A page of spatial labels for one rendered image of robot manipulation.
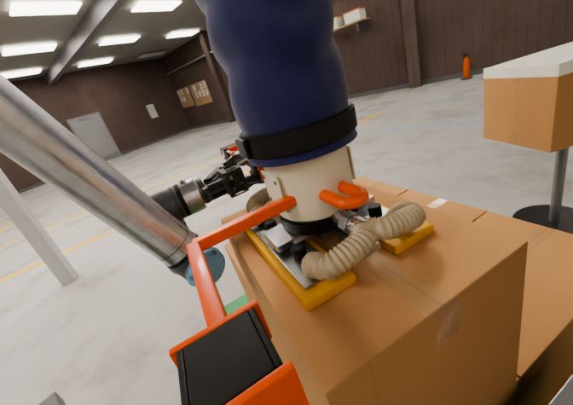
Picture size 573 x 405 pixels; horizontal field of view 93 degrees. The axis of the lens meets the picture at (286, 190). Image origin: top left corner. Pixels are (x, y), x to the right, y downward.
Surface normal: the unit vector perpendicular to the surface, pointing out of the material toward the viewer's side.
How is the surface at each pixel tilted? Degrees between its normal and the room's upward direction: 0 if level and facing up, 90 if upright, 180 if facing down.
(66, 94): 90
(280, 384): 90
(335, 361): 0
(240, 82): 78
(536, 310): 0
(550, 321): 0
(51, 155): 91
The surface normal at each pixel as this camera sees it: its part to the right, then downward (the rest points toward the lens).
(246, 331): -0.27, -0.89
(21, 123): 0.72, 0.00
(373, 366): 0.42, 0.25
